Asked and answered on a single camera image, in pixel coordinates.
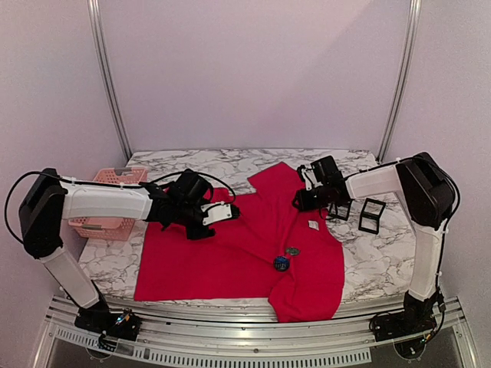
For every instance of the aluminium front rail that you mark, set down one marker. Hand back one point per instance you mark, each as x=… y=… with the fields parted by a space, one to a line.
x=245 y=334

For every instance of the aluminium post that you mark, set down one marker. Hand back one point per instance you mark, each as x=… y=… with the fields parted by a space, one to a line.
x=94 y=11
x=401 y=82

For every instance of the blue round brooch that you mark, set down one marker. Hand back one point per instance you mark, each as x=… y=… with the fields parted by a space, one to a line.
x=281 y=263

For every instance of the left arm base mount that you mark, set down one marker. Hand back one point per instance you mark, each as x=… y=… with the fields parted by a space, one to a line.
x=110 y=326

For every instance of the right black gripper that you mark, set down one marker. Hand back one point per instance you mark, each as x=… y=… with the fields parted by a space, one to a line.
x=338 y=205

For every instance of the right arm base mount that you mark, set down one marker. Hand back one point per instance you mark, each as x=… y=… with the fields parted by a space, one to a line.
x=417 y=326

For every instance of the left aluminium post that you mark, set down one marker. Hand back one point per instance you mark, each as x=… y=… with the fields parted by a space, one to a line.
x=94 y=11

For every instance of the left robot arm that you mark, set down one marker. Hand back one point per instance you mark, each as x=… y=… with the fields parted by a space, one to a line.
x=182 y=198

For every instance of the pink plastic basket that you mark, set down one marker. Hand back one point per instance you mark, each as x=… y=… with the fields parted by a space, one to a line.
x=107 y=207

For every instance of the black brooch box left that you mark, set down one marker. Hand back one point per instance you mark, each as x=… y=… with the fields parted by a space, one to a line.
x=340 y=211

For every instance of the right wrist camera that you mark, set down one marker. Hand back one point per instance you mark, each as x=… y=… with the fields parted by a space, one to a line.
x=307 y=176

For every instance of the right aluminium post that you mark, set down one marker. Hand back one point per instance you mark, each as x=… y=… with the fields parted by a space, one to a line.
x=401 y=82

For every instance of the black brooch box right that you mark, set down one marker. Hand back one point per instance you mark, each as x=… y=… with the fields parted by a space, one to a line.
x=370 y=216

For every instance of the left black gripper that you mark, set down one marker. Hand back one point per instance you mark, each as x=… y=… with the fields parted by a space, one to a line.
x=196 y=235

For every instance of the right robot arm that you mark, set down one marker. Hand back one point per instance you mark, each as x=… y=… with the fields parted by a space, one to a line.
x=431 y=198

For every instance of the green round brooch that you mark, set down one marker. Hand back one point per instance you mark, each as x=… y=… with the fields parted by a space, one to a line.
x=292 y=251

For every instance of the black brooch box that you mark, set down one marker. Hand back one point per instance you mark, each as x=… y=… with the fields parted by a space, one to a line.
x=370 y=216
x=340 y=211

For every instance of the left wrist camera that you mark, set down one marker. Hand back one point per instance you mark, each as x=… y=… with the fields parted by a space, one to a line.
x=219 y=212

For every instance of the red t-shirt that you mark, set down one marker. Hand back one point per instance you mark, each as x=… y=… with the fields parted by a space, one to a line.
x=237 y=262

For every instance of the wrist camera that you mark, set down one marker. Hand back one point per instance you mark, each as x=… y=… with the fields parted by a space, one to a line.
x=219 y=212
x=307 y=176

